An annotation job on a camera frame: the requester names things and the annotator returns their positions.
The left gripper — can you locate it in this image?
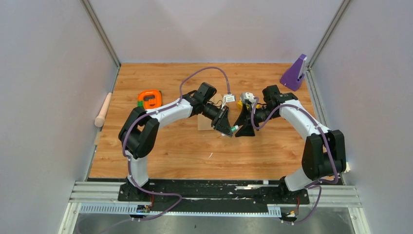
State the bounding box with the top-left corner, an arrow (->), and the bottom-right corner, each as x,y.
202,101 -> 233,138

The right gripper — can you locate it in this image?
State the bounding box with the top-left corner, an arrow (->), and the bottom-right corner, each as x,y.
233,104 -> 279,138

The white green glue stick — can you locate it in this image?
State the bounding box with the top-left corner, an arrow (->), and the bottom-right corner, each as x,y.
221,125 -> 239,137

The brown paper envelope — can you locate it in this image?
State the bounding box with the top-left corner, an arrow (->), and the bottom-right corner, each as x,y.
197,93 -> 223,131

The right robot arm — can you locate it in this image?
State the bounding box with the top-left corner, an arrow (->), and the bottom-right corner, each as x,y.
235,85 -> 347,204

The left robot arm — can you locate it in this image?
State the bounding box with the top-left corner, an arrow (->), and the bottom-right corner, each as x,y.
118,82 -> 233,201

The yellow toy window brick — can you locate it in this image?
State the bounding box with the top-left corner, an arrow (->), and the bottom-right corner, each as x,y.
237,100 -> 244,110

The purple plastic stand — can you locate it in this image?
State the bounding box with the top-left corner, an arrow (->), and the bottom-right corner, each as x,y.
280,54 -> 307,91

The orange toy track loop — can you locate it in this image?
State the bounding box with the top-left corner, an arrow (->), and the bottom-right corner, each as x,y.
137,89 -> 163,109

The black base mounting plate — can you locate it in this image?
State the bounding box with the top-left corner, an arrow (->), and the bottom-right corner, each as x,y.
118,179 -> 309,212

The green toy brick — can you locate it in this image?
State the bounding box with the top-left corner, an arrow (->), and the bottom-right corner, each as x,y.
137,101 -> 145,108

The wooden rolling pin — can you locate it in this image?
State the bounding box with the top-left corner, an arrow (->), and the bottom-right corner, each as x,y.
94,93 -> 113,127

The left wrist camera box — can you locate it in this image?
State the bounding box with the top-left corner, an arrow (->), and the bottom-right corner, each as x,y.
223,94 -> 236,103

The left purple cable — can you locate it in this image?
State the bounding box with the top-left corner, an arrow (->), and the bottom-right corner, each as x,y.
122,67 -> 231,222

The slotted cable duct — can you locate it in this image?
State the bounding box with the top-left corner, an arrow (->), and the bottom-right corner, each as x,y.
79,203 -> 282,218

